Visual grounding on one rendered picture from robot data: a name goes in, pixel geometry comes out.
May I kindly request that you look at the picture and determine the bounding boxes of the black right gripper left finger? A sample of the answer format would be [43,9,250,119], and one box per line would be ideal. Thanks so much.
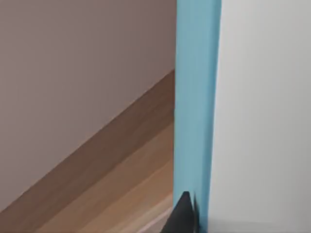
[161,191,195,233]

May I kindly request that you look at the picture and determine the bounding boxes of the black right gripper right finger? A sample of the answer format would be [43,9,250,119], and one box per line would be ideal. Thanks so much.
[193,192,201,233]

